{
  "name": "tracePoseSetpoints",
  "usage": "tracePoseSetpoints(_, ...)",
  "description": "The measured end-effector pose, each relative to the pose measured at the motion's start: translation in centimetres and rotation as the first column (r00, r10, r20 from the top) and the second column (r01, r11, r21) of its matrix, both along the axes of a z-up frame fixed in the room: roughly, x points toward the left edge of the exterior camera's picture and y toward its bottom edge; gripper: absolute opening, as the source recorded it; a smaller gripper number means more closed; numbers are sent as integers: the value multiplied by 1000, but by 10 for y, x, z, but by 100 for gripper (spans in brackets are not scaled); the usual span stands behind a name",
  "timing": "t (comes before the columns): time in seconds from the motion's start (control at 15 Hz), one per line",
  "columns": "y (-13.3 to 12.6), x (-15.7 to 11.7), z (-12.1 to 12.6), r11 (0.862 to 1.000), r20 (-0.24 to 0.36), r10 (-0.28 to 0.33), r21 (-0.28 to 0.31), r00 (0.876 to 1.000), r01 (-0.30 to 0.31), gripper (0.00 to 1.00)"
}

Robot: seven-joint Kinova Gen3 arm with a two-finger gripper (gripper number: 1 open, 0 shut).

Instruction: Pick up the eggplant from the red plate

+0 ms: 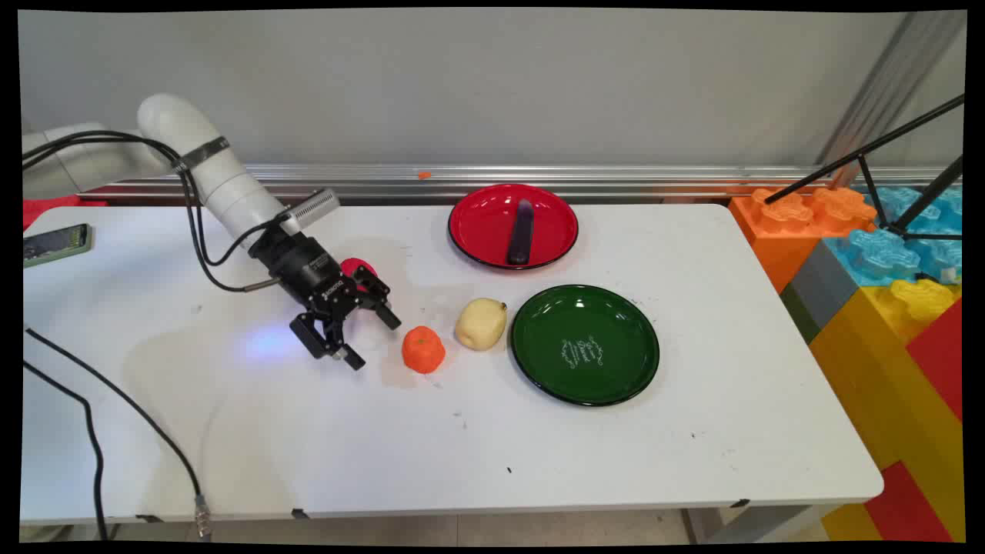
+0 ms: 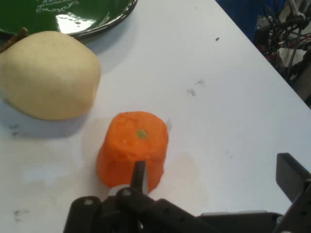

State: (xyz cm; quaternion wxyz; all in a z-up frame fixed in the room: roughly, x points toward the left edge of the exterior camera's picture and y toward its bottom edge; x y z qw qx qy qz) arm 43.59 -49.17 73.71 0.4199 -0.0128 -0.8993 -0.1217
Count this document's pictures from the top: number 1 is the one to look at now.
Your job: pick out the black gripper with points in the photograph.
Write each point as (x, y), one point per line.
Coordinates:
(308, 269)

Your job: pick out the purple toy eggplant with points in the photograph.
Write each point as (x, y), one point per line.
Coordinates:
(521, 231)

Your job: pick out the red toy apple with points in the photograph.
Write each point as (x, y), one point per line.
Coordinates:
(355, 267)

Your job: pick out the orange toy tangerine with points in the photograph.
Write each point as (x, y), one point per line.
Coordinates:
(423, 350)

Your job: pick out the yellow toy pear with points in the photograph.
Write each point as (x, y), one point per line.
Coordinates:
(480, 325)

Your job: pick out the red plate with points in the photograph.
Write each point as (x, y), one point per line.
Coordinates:
(481, 223)

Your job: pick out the green plate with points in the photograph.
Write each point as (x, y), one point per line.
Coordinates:
(585, 346)

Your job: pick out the smartphone in green case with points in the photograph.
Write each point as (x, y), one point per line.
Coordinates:
(55, 245)

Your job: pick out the red cloth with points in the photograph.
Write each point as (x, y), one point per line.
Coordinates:
(46, 208)

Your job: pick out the orange giant building block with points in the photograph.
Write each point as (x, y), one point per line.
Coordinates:
(777, 231)

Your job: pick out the grey giant building block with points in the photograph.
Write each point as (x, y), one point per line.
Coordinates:
(823, 288)

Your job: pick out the yellow giant building block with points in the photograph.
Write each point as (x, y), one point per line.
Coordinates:
(877, 385)

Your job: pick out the blue giant building block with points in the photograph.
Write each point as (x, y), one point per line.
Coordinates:
(900, 201)
(885, 258)

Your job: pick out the black tripod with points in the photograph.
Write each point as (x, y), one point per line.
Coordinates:
(869, 146)

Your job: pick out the slanted aluminium profile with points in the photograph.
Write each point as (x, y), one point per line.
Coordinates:
(893, 85)

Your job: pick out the red giant building block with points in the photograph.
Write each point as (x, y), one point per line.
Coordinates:
(908, 508)
(943, 354)

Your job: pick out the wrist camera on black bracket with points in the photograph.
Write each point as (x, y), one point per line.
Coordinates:
(314, 208)

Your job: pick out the aluminium rail along wall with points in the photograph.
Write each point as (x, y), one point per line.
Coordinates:
(654, 181)

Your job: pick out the grey table leg frame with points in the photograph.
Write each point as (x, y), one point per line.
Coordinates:
(762, 523)

